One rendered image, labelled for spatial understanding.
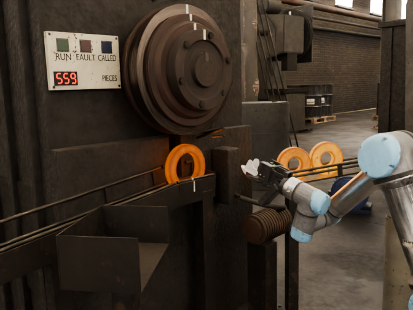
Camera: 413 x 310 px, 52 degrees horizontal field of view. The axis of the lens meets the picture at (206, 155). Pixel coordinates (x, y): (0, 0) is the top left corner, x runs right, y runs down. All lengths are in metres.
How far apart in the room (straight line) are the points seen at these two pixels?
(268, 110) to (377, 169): 3.08
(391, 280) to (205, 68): 1.13
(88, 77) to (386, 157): 0.95
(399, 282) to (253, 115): 2.68
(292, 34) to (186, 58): 8.19
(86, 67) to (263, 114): 2.94
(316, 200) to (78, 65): 0.89
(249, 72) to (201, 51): 4.34
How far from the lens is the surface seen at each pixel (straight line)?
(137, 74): 1.44
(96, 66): 1.52
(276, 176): 1.51
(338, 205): 1.52
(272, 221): 1.80
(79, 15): 1.53
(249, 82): 5.86
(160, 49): 1.47
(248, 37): 5.89
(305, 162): 1.94
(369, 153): 1.24
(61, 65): 1.45
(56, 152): 1.43
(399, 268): 1.92
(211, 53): 1.57
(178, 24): 1.54
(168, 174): 1.59
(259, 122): 4.25
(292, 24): 9.62
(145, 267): 1.16
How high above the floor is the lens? 1.06
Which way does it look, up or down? 9 degrees down
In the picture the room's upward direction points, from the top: 2 degrees counter-clockwise
